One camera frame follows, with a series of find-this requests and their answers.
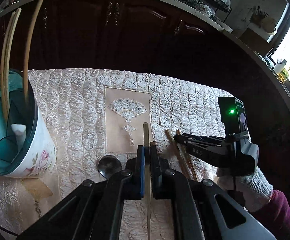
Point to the floral utensil holder cup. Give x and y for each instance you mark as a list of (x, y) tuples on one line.
[(39, 150)]

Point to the dark wooden kitchen cabinets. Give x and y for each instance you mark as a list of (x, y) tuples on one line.
[(85, 42)]

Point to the floral ceramic bowl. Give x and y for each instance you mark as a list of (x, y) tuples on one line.
[(205, 10)]

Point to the white plastic bottle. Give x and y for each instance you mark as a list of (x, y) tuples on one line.
[(279, 67)]

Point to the person's right forearm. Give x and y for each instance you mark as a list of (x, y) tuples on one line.
[(277, 217)]

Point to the wooden chopstick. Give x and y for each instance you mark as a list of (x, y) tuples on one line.
[(4, 55), (147, 135), (33, 35), (185, 155), (176, 150), (11, 55)]

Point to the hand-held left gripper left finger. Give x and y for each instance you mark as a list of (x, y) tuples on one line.
[(141, 172)]

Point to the person's right hand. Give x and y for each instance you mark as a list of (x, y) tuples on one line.
[(250, 190)]

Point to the embroidered cream tablecloth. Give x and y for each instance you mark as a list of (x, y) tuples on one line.
[(85, 120)]

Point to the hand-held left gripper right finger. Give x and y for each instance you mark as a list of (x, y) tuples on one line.
[(155, 172)]

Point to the metal spoon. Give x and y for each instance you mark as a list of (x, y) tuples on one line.
[(109, 166)]

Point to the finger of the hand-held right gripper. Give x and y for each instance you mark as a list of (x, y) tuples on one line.
[(205, 152), (202, 140)]

